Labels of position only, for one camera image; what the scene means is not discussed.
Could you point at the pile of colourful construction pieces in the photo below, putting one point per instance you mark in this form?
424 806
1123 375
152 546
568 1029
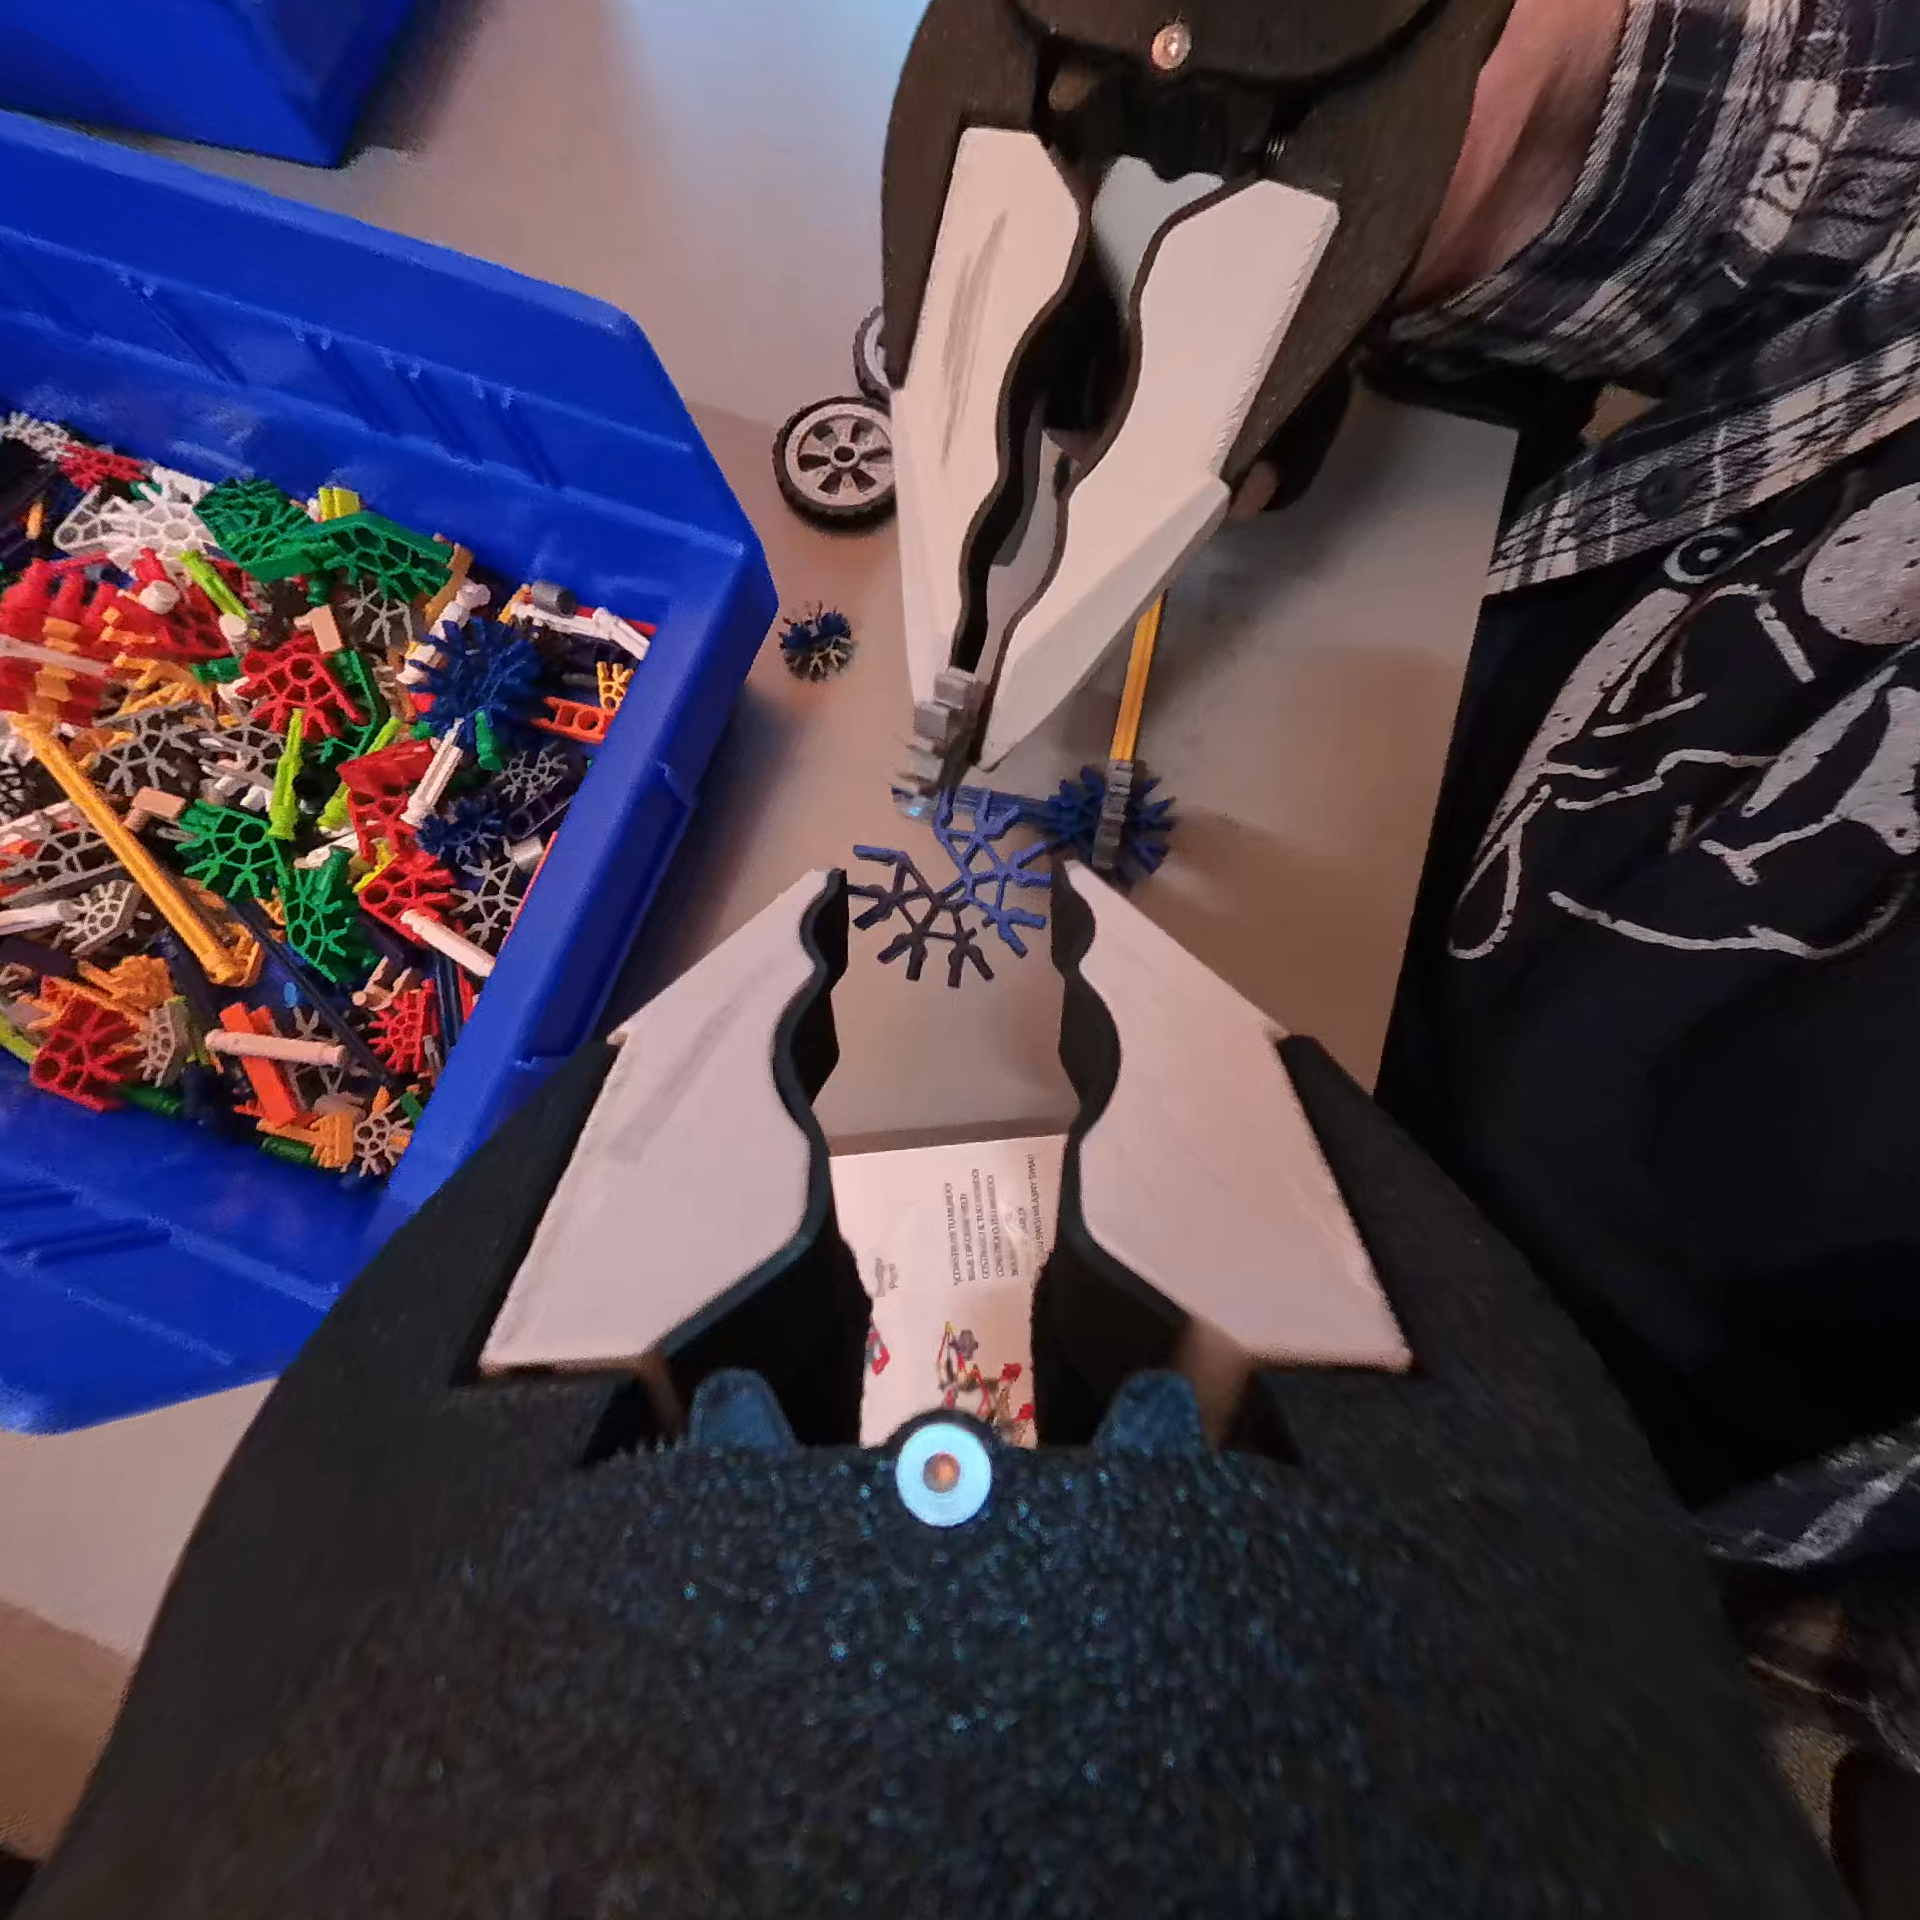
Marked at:
271 751

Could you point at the blue plastic bin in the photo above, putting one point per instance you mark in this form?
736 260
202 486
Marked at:
450 390
194 68

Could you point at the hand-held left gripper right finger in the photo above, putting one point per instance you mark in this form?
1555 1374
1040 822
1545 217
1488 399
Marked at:
1214 1184

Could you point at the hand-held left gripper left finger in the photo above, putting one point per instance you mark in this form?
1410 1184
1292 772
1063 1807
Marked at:
662 1200

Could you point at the person's plaid overshirt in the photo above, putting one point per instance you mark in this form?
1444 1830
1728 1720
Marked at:
1651 480

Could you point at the person's right hand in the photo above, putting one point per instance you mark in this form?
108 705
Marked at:
1515 135

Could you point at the grey and blue connector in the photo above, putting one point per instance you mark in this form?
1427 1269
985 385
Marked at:
818 642

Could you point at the blue double snowflake connector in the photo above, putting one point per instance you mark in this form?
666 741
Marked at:
983 856

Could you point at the yellow plastic rod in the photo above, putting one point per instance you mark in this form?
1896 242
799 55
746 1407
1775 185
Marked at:
1137 674

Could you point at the toy instruction booklet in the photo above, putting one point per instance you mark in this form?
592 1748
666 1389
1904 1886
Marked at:
944 1244

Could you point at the grey toy wheel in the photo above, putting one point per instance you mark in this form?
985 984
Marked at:
874 352
835 457

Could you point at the grey snowflake connector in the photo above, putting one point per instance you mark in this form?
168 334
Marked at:
1113 822
944 728

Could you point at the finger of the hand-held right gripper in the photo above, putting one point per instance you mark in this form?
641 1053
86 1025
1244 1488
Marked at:
960 375
1200 375

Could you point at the person's black printed shirt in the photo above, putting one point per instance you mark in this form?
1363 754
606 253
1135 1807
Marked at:
1575 1125

